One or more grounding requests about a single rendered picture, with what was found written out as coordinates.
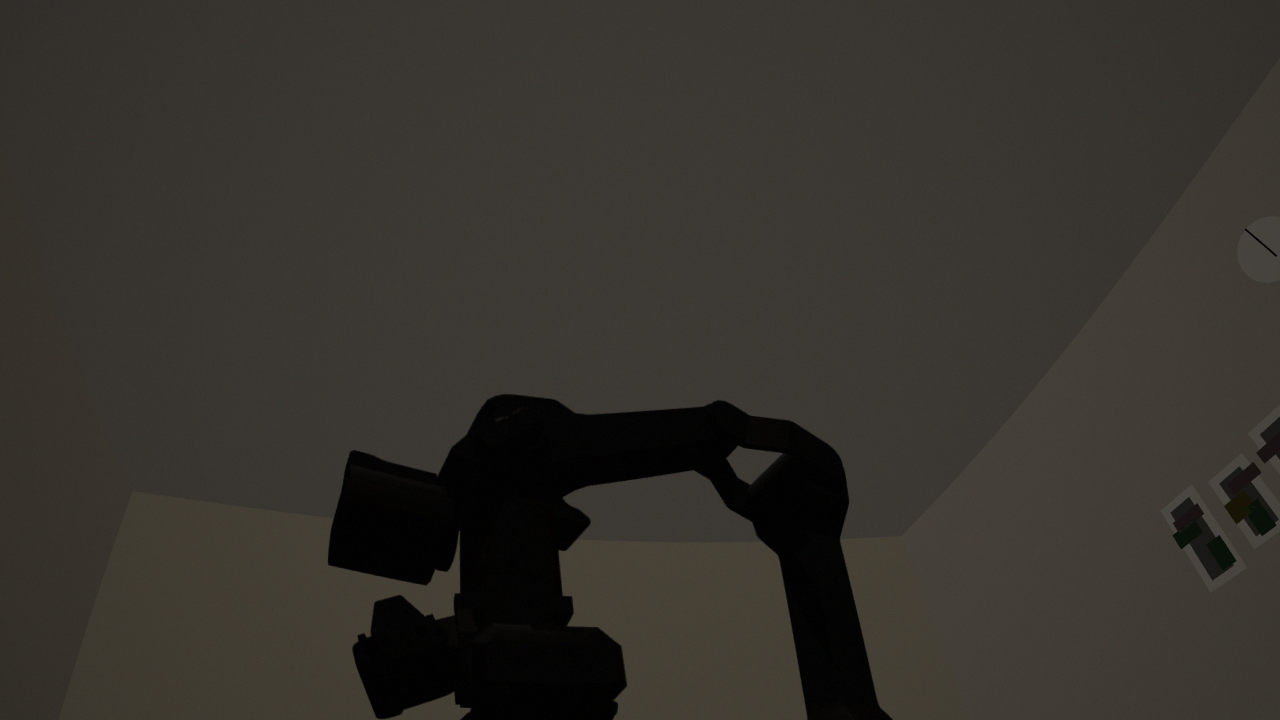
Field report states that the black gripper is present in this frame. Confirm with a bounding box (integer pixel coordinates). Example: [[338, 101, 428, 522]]
[[460, 573, 627, 720]]

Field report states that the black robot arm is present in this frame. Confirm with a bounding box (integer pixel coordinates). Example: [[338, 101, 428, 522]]
[[328, 395, 893, 720]]

